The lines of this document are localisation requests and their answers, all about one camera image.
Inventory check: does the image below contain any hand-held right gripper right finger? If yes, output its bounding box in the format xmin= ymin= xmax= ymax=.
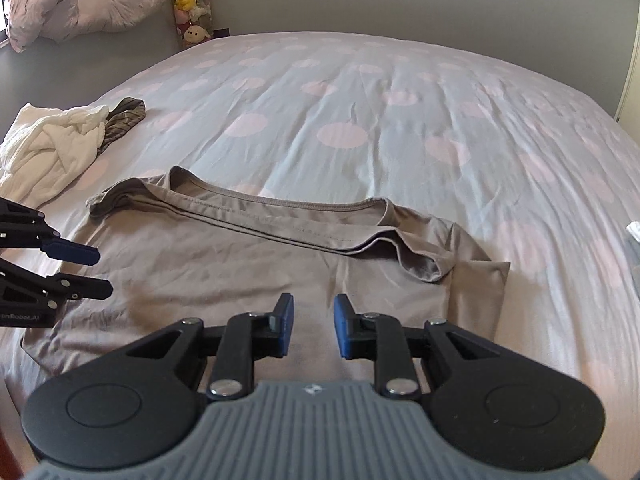
xmin=334 ymin=294 xmax=501 ymax=401

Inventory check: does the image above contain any clear tube of plush toys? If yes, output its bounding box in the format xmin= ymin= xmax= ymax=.
xmin=167 ymin=0 xmax=216 ymax=51

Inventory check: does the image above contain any cream furniture panel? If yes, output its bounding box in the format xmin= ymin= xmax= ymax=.
xmin=616 ymin=25 xmax=640 ymax=123

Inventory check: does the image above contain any pale pink duvet bundle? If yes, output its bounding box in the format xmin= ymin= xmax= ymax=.
xmin=4 ymin=0 xmax=170 ymax=53

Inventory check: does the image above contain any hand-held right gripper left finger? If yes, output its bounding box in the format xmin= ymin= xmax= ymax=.
xmin=126 ymin=292 xmax=296 ymax=402

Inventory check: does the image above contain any white crinkled garment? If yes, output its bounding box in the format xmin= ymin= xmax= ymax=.
xmin=0 ymin=102 xmax=111 ymax=208

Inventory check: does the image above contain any bed with polka dot sheet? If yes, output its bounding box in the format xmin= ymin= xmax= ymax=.
xmin=0 ymin=30 xmax=640 ymax=480

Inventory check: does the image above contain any brown striped garment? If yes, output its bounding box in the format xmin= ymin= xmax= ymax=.
xmin=97 ymin=96 xmax=147 ymax=157

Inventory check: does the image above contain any taupe t-shirt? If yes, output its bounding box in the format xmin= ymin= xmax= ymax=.
xmin=20 ymin=165 xmax=512 ymax=391

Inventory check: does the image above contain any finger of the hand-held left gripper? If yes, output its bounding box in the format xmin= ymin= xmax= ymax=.
xmin=0 ymin=197 xmax=101 ymax=266
xmin=0 ymin=259 xmax=113 ymax=308

